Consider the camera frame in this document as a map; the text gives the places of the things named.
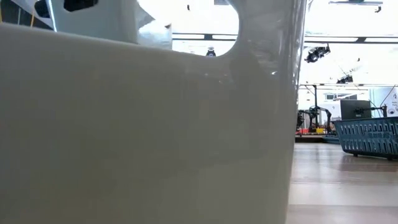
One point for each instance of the background work table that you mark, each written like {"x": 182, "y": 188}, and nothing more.
{"x": 311, "y": 139}

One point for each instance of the dark round background object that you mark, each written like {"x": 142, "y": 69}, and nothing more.
{"x": 211, "y": 53}

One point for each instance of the small yellow box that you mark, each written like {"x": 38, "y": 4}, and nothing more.
{"x": 320, "y": 131}

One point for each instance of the background black station frame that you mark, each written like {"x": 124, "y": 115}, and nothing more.
{"x": 315, "y": 99}

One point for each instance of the background black robot arm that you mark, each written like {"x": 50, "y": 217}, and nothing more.
{"x": 300, "y": 119}
{"x": 314, "y": 112}

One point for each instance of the white poster board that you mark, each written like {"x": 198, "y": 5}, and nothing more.
{"x": 391, "y": 102}

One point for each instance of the black ceiling spotlight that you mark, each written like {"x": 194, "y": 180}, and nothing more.
{"x": 315, "y": 54}
{"x": 345, "y": 80}

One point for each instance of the black computer monitor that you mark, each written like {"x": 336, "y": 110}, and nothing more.
{"x": 354, "y": 109}

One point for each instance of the black plastic basket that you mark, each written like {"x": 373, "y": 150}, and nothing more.
{"x": 367, "y": 137}

